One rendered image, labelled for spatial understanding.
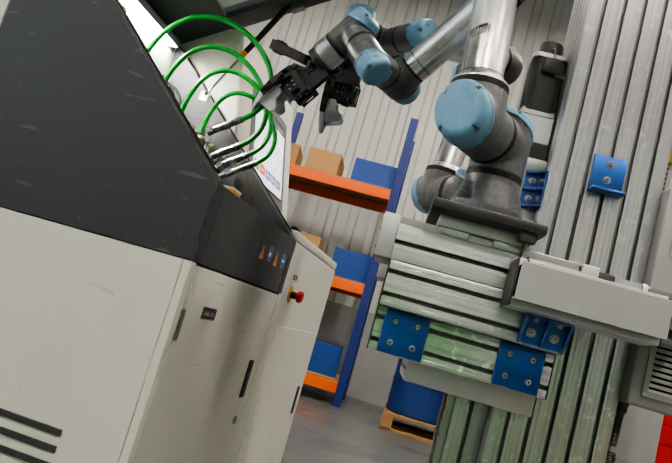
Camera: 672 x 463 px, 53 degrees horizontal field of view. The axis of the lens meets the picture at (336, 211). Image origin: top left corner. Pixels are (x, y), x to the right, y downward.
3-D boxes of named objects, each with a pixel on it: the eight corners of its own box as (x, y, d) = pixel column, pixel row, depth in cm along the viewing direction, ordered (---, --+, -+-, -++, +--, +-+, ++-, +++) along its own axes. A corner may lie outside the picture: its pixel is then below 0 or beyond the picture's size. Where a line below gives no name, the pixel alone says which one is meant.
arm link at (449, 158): (435, 206, 192) (492, 39, 203) (400, 204, 204) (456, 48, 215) (462, 222, 198) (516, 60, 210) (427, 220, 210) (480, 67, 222)
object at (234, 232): (199, 264, 130) (224, 185, 133) (179, 258, 131) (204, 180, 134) (277, 293, 190) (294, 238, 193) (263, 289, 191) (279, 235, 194)
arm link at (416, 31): (540, 85, 200) (417, 51, 171) (510, 89, 208) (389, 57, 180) (542, 46, 200) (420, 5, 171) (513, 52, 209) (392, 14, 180)
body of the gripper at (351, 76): (351, 100, 174) (363, 57, 176) (319, 93, 176) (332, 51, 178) (355, 110, 182) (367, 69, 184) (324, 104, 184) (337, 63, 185)
